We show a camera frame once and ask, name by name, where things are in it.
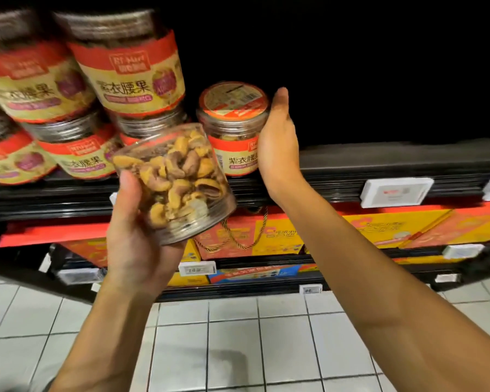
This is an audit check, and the person's left hand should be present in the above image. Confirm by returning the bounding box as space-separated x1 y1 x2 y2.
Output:
105 169 187 303

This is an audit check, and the person's right hand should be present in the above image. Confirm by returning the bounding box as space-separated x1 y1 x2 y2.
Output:
257 87 305 203

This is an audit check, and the yellow gift box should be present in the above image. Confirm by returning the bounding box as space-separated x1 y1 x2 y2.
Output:
178 241 204 263

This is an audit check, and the person's left forearm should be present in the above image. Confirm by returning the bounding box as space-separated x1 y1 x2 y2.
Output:
49 277 176 392

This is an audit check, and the flat yellow box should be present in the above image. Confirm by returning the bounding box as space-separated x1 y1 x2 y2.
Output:
167 272 210 288

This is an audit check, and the person's right forearm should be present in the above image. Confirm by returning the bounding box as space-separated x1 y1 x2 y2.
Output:
269 171 490 392

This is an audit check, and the row of small cashew jars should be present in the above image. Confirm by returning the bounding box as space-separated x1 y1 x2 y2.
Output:
0 5 189 186

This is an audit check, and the black metal store shelf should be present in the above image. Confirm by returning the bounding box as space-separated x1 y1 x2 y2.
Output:
0 0 490 303

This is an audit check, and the orange chain-print gift box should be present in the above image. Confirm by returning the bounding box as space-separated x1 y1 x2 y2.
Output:
194 210 305 260

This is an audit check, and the red-label clear nut jar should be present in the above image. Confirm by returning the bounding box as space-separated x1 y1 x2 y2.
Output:
110 122 238 246
197 81 271 178

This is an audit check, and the flat blue box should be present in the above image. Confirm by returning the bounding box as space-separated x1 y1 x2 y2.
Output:
208 264 320 284

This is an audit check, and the long orange yellow box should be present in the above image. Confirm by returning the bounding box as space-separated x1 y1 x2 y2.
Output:
343 200 490 250

